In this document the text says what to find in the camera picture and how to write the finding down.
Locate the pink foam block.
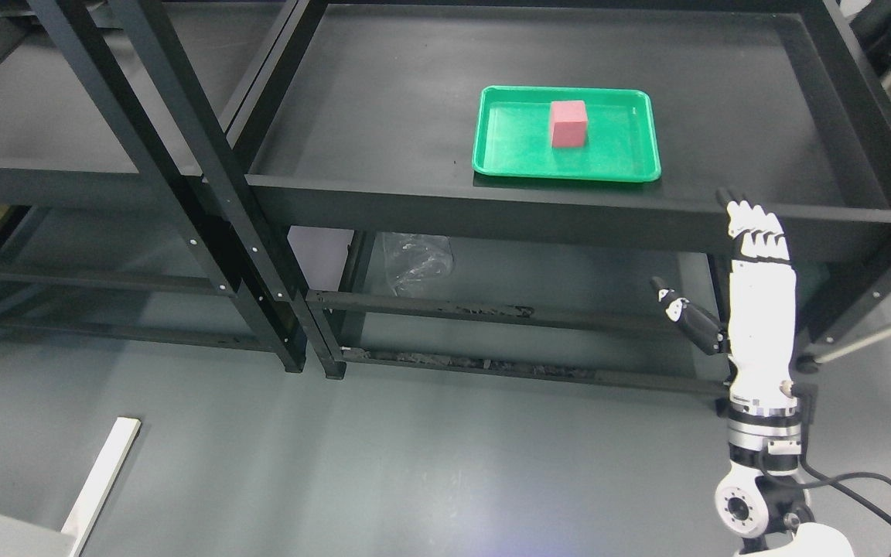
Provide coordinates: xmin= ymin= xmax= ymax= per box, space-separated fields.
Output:
xmin=548 ymin=100 xmax=589 ymax=149

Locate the white table with leg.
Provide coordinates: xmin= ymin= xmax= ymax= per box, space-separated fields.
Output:
xmin=0 ymin=417 xmax=142 ymax=557

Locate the black metal shelf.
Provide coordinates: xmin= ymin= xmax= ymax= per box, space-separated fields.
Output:
xmin=0 ymin=1 xmax=308 ymax=373
xmin=114 ymin=1 xmax=891 ymax=346

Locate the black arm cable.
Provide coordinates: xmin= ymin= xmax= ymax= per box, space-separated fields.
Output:
xmin=763 ymin=456 xmax=891 ymax=557

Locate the white office chair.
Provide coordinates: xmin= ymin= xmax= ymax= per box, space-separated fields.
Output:
xmin=795 ymin=323 xmax=891 ymax=374

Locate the black metal shelf left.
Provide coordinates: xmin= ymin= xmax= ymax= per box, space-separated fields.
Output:
xmin=0 ymin=1 xmax=308 ymax=373

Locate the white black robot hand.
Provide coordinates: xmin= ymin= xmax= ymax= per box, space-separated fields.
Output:
xmin=650 ymin=188 xmax=798 ymax=417

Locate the black metal shelf right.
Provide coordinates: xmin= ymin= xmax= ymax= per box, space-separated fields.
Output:
xmin=114 ymin=1 xmax=891 ymax=346

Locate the clear plastic bag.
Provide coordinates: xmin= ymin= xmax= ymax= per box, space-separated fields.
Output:
xmin=381 ymin=233 xmax=455 ymax=299

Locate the green plastic tray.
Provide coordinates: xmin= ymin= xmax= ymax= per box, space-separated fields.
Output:
xmin=471 ymin=85 xmax=661 ymax=183

